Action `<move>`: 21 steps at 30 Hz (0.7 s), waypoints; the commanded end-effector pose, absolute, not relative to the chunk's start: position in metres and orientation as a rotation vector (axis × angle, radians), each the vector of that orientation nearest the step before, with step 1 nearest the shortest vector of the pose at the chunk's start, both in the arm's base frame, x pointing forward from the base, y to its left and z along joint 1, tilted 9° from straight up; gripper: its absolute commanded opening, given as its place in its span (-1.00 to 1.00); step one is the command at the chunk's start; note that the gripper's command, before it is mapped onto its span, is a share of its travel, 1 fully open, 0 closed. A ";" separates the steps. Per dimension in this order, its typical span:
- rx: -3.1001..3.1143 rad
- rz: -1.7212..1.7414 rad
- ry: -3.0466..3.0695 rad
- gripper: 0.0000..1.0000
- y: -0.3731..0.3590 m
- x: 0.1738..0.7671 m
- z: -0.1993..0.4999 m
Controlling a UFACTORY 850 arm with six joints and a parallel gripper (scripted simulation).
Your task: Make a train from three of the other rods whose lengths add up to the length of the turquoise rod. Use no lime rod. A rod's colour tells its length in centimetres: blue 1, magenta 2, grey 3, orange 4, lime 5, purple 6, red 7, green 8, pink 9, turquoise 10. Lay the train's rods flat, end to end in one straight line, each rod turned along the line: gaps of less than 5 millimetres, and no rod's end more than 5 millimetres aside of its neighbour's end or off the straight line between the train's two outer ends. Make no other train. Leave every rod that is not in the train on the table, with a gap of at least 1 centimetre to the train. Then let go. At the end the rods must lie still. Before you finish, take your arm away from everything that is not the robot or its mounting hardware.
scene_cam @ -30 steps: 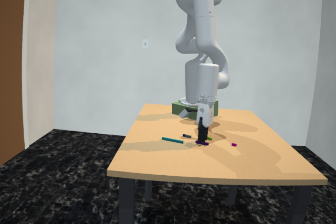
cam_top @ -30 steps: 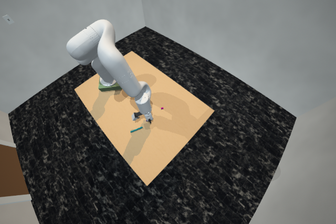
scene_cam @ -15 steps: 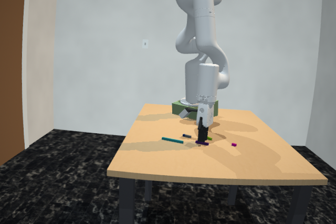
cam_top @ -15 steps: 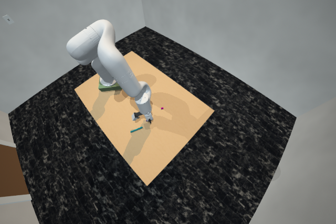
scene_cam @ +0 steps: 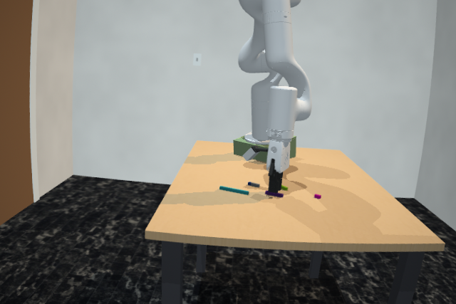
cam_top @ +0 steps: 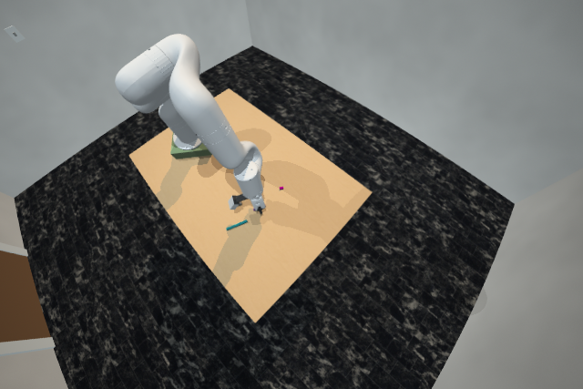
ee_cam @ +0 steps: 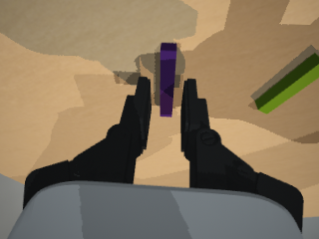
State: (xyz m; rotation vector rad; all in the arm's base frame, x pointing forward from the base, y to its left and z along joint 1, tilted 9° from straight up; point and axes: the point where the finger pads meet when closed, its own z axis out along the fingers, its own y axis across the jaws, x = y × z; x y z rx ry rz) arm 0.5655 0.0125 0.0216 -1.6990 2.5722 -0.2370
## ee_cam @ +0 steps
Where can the purple rod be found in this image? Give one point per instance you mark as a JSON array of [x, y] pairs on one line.
[[167, 73]]

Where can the lime green rod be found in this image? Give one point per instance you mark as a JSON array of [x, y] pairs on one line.
[[302, 76]]

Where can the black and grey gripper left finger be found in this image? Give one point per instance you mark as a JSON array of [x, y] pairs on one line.
[[113, 159]]

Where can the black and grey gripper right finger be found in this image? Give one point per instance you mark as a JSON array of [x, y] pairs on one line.
[[214, 166]]

